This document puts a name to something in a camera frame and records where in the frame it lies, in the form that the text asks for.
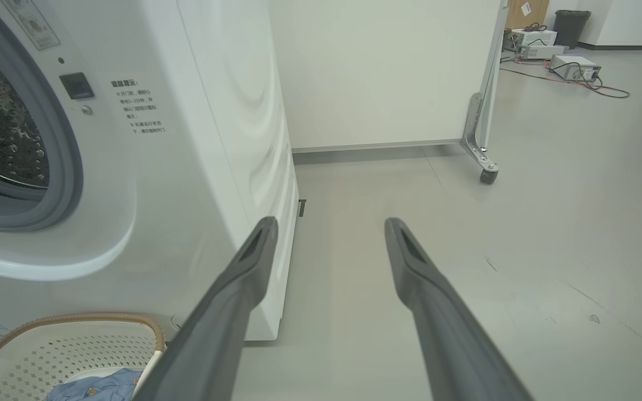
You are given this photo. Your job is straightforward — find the white front-load washing machine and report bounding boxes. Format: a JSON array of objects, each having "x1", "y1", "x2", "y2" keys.
[{"x1": 0, "y1": 0, "x2": 299, "y2": 363}]

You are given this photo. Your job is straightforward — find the dark grey trash bin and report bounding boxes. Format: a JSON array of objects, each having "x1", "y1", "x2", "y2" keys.
[{"x1": 553, "y1": 10, "x2": 592, "y2": 50}]

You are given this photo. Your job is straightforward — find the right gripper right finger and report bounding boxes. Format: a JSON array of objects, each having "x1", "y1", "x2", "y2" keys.
[{"x1": 384, "y1": 217, "x2": 533, "y2": 401}]

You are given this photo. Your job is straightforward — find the white partition panel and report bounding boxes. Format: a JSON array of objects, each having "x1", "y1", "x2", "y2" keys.
[{"x1": 268, "y1": 0, "x2": 508, "y2": 154}]

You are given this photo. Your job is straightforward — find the metal panel leg with caster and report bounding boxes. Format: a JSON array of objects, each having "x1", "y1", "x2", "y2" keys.
[{"x1": 460, "y1": 92, "x2": 500, "y2": 185}]

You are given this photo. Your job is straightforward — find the white perforated laundry basket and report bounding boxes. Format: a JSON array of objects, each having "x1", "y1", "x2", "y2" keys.
[{"x1": 0, "y1": 312, "x2": 167, "y2": 401}]

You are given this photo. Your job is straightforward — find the brown cardboard box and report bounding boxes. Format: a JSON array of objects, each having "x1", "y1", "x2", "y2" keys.
[{"x1": 505, "y1": 0, "x2": 550, "y2": 30}]

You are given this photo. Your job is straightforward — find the grey warning sticker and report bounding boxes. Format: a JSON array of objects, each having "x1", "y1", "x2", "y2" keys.
[{"x1": 1, "y1": 0, "x2": 61, "y2": 51}]

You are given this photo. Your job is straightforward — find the electronic boxes with cables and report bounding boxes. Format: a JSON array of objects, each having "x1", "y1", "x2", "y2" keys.
[{"x1": 499, "y1": 56, "x2": 631, "y2": 100}]

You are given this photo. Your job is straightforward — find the white electronic device box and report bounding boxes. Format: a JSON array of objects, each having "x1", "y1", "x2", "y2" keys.
[
  {"x1": 510, "y1": 28, "x2": 558, "y2": 48},
  {"x1": 548, "y1": 55, "x2": 602, "y2": 83},
  {"x1": 516, "y1": 45, "x2": 568, "y2": 61}
]

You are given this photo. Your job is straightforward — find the blue cartoon print garment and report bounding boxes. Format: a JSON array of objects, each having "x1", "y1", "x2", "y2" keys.
[{"x1": 47, "y1": 368, "x2": 144, "y2": 401}]

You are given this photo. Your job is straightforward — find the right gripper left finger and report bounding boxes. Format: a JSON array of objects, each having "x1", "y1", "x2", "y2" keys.
[{"x1": 132, "y1": 216, "x2": 280, "y2": 401}]

